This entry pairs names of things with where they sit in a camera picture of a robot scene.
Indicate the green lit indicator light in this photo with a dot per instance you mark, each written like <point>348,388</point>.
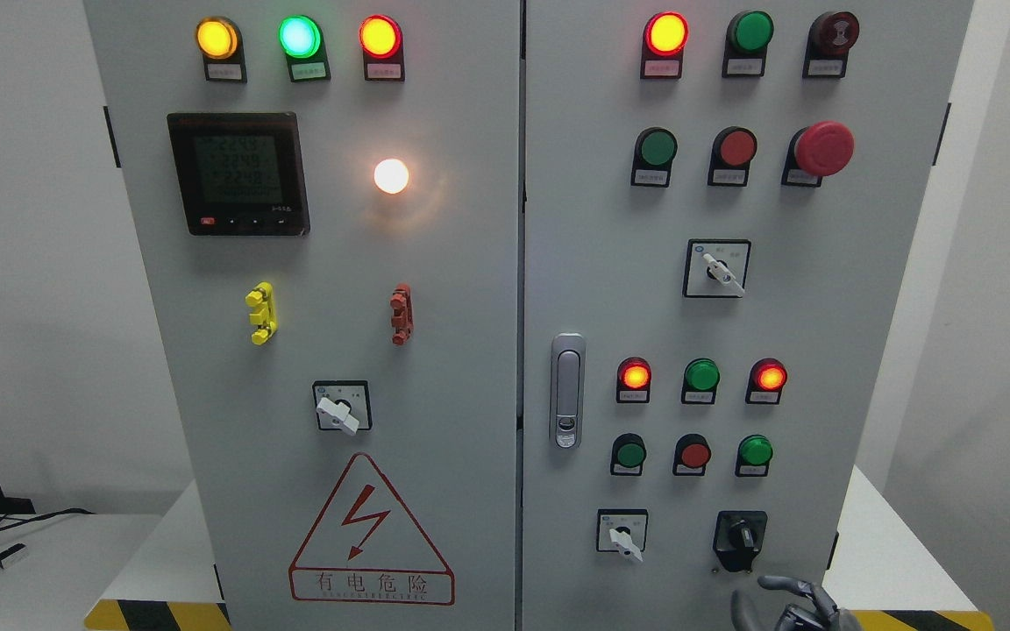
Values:
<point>303,43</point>

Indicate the green indicator top right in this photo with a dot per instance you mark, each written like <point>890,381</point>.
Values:
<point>746,44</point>

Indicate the green indicator middle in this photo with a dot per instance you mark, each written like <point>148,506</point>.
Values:
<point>701,380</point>

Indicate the grey electrical cabinet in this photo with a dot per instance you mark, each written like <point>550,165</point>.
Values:
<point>518,121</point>

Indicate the red lit indicator top right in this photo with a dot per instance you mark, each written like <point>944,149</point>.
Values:
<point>663,43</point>

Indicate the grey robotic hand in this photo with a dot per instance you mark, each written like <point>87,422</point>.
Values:
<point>827,615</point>

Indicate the red push button upper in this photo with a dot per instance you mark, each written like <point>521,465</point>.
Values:
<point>732,152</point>

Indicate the green push button lower left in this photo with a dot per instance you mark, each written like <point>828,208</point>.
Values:
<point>628,455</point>

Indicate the black rotary knob switch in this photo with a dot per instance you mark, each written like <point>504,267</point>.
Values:
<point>738,538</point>

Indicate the green push button lower right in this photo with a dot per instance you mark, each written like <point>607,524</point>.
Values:
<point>753,456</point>

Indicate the dark red buzzer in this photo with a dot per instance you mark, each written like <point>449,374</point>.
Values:
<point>830,38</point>

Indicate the green push button upper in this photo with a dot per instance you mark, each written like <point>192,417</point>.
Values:
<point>653,155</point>

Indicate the red emergency stop button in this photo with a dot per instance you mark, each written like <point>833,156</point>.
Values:
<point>820,150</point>

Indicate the white selector switch left door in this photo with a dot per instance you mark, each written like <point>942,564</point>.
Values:
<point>343,405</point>

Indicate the red push button lower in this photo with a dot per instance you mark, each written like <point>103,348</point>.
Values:
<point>691,456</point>

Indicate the white selector switch upper right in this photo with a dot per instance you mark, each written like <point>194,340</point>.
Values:
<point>716,268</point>

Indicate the black digital power meter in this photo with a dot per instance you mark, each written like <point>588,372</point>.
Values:
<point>240,174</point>

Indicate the yellow indicator light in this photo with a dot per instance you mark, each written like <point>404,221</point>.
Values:
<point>220,44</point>

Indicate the red lit indicator light left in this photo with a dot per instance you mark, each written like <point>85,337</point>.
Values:
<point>381,41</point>

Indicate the yellow terminal connector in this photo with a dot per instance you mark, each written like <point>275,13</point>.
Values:
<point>262,315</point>

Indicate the white selector switch lower right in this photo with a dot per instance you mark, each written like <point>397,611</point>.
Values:
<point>622,531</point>

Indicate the white selector switch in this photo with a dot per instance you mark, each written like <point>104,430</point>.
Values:
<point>716,268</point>
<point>622,531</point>

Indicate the red lit indicator middle left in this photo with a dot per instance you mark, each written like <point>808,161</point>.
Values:
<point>633,383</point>

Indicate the white lit indicator light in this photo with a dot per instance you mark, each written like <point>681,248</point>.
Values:
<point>391,176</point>

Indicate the red terminal connector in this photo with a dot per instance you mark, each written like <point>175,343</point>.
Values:
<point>402,318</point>

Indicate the red push button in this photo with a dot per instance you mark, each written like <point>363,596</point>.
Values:
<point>691,456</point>
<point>732,152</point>

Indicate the red indicator middle right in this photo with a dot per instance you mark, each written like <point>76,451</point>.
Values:
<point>766,381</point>

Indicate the white platform with hazard stripes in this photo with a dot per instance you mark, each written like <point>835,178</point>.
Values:
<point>880,571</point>

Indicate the red electric hazard warning sticker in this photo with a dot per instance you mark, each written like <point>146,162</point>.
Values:
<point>365,546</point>

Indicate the silver door lock handle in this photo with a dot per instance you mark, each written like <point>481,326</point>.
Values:
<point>568,353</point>

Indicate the green push button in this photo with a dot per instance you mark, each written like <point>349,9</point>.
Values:
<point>653,155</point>
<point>628,455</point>
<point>753,456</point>

